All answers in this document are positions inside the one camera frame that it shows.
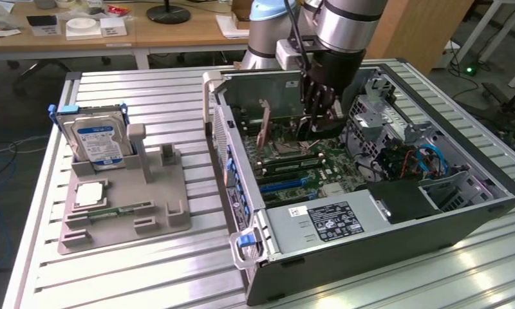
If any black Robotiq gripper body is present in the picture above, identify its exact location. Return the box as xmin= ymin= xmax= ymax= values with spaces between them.
xmin=307 ymin=48 xmax=367 ymax=98

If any black graphics card metal bracket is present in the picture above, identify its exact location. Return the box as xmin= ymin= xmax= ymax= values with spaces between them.
xmin=256 ymin=98 xmax=344 ymax=151

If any perforated metal drive cage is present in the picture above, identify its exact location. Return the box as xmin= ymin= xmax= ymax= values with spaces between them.
xmin=347 ymin=95 xmax=412 ymax=155

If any green motherboard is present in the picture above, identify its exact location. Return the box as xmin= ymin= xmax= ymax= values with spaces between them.
xmin=239 ymin=109 xmax=369 ymax=207

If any CPU socket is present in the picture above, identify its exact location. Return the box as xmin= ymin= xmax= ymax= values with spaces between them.
xmin=269 ymin=136 xmax=312 ymax=159

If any black RAM slot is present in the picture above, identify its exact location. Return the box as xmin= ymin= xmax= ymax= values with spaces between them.
xmin=243 ymin=124 xmax=297 ymax=135
xmin=241 ymin=117 xmax=297 ymax=127

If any black installed RAM stick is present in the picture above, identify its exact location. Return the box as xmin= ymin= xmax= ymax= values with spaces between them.
xmin=264 ymin=156 xmax=325 ymax=173

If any wooden cabinet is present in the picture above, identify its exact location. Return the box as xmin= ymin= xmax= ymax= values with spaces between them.
xmin=364 ymin=0 xmax=475 ymax=73

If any silver chipset heatsink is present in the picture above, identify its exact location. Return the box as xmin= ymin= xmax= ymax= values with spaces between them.
xmin=319 ymin=185 xmax=348 ymax=197

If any white control box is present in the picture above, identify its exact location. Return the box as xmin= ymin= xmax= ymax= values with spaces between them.
xmin=432 ymin=40 xmax=463 ymax=70

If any blue expansion slot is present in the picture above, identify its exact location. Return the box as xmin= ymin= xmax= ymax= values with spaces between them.
xmin=259 ymin=179 xmax=308 ymax=194

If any white paper stack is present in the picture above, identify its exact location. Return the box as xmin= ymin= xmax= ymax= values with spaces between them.
xmin=215 ymin=14 xmax=252 ymax=39

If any brown cardboard box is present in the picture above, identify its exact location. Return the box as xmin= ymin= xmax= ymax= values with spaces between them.
xmin=231 ymin=0 xmax=253 ymax=22

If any grey metal disk bay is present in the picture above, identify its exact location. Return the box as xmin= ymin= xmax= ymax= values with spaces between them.
xmin=418 ymin=170 xmax=499 ymax=213

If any grey power supply unit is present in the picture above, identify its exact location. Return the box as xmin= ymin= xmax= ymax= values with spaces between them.
xmin=264 ymin=189 xmax=391 ymax=255

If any dark floor equipment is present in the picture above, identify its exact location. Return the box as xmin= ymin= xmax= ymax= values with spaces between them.
xmin=480 ymin=82 xmax=515 ymax=145

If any black round lamp base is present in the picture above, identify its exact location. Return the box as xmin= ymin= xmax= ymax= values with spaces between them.
xmin=145 ymin=0 xmax=193 ymax=24

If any open dark grey PC case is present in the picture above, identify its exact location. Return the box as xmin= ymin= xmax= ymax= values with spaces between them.
xmin=201 ymin=62 xmax=515 ymax=306

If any white box with label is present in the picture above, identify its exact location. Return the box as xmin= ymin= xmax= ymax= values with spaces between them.
xmin=98 ymin=17 xmax=128 ymax=38

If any hard disk with blue carrier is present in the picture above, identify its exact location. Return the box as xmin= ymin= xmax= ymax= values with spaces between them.
xmin=46 ymin=102 xmax=132 ymax=171

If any red and white packet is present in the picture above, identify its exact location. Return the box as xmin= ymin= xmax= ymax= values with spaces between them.
xmin=104 ymin=3 xmax=128 ymax=17

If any grey plastic parts rack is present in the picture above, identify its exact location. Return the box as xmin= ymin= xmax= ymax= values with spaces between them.
xmin=57 ymin=123 xmax=193 ymax=257

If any green RAM stick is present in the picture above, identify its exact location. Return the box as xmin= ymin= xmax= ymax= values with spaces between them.
xmin=88 ymin=205 xmax=136 ymax=221

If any silver CPU chip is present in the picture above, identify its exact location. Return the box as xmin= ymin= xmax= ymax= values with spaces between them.
xmin=74 ymin=183 xmax=106 ymax=209

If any black office chair base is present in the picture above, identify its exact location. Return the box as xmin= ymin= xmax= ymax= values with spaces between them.
xmin=8 ymin=57 xmax=72 ymax=95

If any white box black top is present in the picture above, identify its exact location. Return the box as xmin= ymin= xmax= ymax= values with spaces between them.
xmin=25 ymin=15 xmax=64 ymax=37

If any wooden desk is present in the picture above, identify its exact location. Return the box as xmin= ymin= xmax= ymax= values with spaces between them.
xmin=0 ymin=0 xmax=369 ymax=70

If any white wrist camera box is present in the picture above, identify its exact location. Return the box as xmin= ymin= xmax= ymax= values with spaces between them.
xmin=276 ymin=38 xmax=315 ymax=70

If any dark arm cable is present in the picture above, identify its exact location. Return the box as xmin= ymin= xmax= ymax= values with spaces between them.
xmin=283 ymin=0 xmax=309 ymax=70

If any black wire connector block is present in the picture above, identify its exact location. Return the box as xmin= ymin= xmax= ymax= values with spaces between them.
xmin=375 ymin=146 xmax=408 ymax=181

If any blue wire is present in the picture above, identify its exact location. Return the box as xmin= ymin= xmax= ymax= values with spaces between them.
xmin=415 ymin=144 xmax=450 ymax=176

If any white table frame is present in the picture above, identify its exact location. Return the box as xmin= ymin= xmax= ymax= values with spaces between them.
xmin=452 ymin=0 xmax=515 ymax=88

